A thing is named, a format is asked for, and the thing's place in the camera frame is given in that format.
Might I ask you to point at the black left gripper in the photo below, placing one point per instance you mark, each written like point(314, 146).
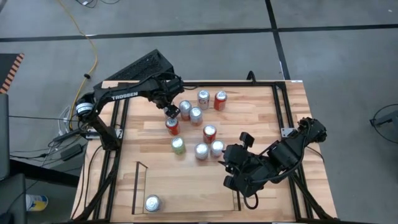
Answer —
point(163, 98)

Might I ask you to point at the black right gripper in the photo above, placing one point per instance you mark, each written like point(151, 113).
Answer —
point(250, 174)

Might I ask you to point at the red strawberry soda can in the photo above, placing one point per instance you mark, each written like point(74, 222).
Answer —
point(172, 124)
point(210, 130)

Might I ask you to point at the silver and salmon seltzer can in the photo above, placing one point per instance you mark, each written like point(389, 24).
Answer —
point(185, 107)
point(196, 113)

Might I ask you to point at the pink and silver beverage can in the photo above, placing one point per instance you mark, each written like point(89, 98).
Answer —
point(201, 149)
point(217, 145)

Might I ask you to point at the silver cola can red script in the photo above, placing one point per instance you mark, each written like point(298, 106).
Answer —
point(203, 96)

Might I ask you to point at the red-orange soda can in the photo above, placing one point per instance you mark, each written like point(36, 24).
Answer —
point(220, 101)

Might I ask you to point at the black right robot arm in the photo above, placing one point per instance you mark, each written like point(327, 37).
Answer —
point(290, 152)

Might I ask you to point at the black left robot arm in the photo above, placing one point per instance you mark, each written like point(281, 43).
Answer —
point(124, 95)

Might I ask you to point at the green beverage can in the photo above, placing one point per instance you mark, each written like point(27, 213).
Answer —
point(178, 143)

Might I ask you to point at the wooden shelf black metal legs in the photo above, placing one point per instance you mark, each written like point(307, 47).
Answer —
point(186, 193)

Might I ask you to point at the black power strip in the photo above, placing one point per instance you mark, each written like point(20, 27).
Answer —
point(66, 135)

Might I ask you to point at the black power adapter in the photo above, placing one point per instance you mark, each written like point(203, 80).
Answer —
point(71, 151)

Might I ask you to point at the white yellow blue container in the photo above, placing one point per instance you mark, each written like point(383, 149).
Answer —
point(37, 203)

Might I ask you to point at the black orange striped floor mat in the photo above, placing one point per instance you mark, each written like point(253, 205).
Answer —
point(7, 68)

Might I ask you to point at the dark flat panel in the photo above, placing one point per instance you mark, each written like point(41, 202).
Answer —
point(3, 137)

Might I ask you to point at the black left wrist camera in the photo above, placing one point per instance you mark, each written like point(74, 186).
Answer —
point(174, 85)

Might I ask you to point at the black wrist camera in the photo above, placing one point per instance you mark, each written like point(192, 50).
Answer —
point(174, 85)
point(247, 139)

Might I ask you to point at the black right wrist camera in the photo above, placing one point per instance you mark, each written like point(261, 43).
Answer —
point(247, 139)

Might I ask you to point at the black aluminium table frame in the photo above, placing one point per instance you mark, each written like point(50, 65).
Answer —
point(217, 83)

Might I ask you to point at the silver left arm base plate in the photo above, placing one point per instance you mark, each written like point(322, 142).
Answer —
point(119, 133)

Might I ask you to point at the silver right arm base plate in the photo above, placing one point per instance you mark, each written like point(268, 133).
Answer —
point(287, 132)

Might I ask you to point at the black rail bracket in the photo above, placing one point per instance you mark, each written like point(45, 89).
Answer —
point(251, 77)

